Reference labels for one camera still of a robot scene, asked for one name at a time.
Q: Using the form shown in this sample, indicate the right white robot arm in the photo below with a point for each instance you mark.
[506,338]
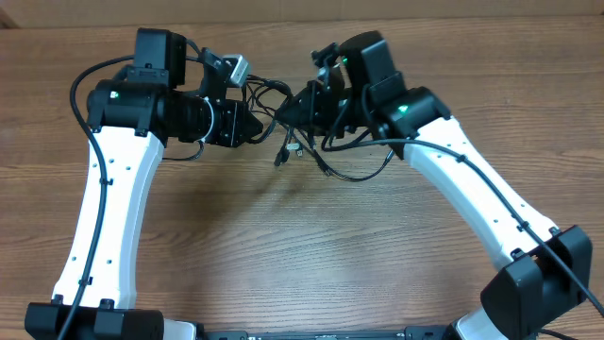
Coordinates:
[542,271]

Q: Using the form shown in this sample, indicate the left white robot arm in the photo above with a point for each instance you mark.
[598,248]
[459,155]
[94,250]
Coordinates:
[168,88]

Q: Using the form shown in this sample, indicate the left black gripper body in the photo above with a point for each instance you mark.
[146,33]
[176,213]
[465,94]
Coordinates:
[227,123]

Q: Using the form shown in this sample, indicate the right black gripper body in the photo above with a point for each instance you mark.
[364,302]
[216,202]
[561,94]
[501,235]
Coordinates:
[316,110]

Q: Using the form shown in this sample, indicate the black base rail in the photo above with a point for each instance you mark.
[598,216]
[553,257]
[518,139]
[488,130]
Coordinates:
[408,333]

